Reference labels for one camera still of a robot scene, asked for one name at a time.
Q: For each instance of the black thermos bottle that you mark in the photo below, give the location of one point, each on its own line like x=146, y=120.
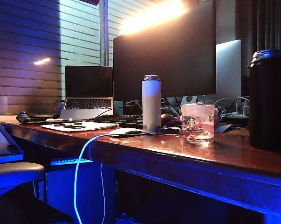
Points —
x=267, y=105

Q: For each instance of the white thermos bottle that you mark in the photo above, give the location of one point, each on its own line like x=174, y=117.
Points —
x=151, y=105

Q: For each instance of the printed glass cup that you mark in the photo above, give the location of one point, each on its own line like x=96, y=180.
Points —
x=197, y=123

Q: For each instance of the black headphones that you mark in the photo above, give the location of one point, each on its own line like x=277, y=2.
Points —
x=130, y=108

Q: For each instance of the black keyboard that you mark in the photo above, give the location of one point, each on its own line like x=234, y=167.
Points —
x=116, y=119

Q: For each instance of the white flat mouse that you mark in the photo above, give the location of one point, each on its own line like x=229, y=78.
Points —
x=123, y=131

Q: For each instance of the white notepad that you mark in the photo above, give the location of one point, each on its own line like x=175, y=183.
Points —
x=97, y=126

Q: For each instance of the large black monitor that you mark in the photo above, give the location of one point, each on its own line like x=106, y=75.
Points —
x=164, y=65

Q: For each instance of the open silver laptop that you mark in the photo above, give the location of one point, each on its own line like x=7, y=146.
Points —
x=88, y=81

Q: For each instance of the black pen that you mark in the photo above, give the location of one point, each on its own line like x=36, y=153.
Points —
x=67, y=124
x=75, y=127

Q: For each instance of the blue booklet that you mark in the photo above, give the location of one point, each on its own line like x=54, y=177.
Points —
x=223, y=128

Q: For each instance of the long black ribbed bar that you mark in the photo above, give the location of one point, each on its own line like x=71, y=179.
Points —
x=53, y=121

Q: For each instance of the white keyboard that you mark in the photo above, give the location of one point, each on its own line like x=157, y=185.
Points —
x=67, y=160

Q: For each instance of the silver laptop lid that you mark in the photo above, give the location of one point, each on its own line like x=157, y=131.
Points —
x=228, y=70

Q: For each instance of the white power strip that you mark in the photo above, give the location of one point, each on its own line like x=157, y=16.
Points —
x=241, y=109

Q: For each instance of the white cabinet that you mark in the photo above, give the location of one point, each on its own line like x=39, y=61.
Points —
x=60, y=186

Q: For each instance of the black handheld gadget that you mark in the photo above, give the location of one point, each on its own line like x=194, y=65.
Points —
x=23, y=117

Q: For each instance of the low side table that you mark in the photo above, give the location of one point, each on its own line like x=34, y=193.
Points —
x=14, y=156

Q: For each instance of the round padded stool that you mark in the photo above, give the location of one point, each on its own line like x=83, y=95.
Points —
x=14, y=170

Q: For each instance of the grey window post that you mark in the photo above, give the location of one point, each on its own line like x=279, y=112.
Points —
x=104, y=32

